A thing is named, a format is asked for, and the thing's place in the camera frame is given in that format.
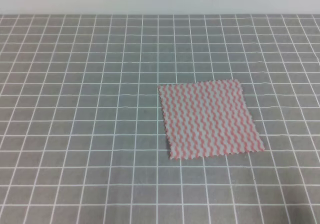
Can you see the pink white wavy towel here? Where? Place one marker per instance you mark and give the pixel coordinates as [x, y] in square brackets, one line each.
[206, 119]

